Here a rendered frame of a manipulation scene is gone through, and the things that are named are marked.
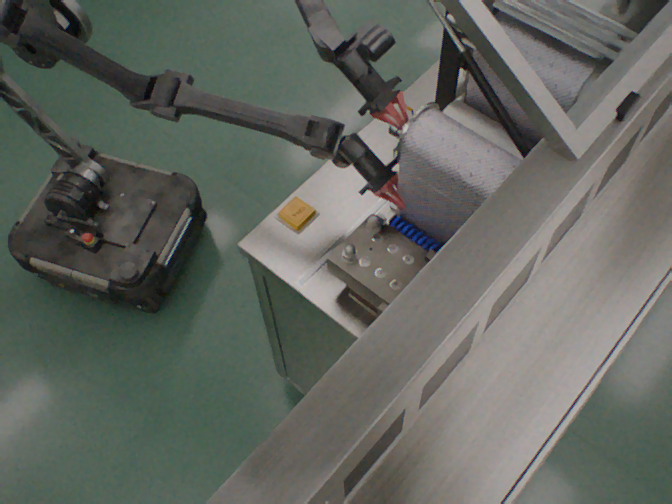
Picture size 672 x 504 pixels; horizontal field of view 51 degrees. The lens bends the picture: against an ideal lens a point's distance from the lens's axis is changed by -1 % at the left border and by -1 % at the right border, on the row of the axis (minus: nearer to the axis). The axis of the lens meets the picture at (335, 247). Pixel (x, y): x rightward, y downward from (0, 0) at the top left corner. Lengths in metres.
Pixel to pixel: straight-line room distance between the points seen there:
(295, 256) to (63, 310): 1.36
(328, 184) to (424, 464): 1.04
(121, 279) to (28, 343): 0.52
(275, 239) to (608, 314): 0.93
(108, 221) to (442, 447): 1.96
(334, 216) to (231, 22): 2.08
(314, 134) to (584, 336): 0.77
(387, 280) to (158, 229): 1.30
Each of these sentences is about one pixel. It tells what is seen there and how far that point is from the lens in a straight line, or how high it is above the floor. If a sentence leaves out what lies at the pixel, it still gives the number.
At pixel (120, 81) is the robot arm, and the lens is 1.73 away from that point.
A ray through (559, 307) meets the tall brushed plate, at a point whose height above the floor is 1.44.
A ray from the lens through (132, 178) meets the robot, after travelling 2.88.
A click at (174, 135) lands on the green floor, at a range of 3.30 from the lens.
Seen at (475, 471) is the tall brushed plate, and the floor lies 1.44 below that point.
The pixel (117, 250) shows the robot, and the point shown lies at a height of 0.24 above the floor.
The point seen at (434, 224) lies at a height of 1.08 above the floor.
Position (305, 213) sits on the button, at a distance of 1.82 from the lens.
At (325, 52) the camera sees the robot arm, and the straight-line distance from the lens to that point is 1.57.
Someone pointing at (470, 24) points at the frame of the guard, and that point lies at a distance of 0.98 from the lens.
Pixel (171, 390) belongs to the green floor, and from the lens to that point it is 2.67.
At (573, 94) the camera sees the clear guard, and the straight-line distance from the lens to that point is 1.05.
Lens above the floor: 2.42
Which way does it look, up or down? 58 degrees down
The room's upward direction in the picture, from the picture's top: 3 degrees counter-clockwise
